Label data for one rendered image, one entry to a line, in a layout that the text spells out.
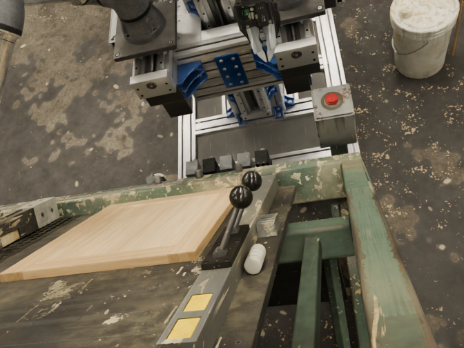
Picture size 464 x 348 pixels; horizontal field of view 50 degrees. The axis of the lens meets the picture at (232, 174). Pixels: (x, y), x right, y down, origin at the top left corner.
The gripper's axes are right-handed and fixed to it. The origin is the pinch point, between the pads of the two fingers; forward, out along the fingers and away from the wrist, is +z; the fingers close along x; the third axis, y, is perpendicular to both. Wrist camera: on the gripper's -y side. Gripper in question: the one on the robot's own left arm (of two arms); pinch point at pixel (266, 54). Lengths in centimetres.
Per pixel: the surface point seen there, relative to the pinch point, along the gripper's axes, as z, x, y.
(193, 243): 24.2, -18.8, 32.3
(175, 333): 6, -9, 70
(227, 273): 13, -6, 54
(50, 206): 40, -79, -12
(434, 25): 47, 61, -124
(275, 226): 25.9, -2.4, 28.1
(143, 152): 87, -94, -124
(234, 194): 4.8, -4.2, 44.8
